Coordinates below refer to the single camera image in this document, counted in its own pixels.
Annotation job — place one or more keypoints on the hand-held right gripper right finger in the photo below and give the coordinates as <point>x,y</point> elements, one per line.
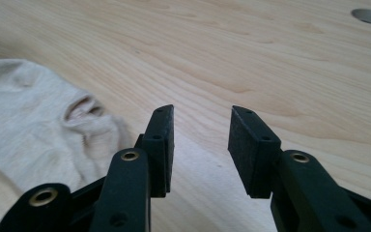
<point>251,154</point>

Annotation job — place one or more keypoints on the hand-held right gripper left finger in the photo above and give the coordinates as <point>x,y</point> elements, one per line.
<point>161,151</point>

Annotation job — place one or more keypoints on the beige sock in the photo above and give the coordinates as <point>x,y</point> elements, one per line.
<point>29,129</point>

